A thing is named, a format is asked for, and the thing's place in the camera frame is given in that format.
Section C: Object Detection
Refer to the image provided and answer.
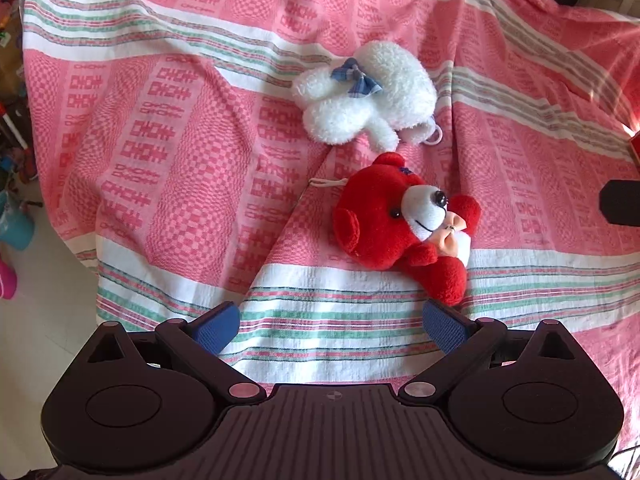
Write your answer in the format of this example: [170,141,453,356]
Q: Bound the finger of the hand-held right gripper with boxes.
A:
[599,179,640,227]

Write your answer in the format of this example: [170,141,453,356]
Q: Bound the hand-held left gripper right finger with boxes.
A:
[397,299,584,406]

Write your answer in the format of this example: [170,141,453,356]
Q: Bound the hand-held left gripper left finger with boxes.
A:
[72,300,268,404]

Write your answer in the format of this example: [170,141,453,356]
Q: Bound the red teddy bear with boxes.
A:
[309,152,484,308]

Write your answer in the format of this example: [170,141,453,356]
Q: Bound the white plush toy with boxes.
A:
[292,40,445,154]

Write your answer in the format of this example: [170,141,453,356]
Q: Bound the pink plastic container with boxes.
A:
[0,257,21,302]

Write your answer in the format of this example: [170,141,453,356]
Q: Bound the pink patterned blanket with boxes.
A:
[20,0,640,456]

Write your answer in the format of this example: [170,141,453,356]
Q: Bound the teal bucket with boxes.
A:
[0,194,36,252]

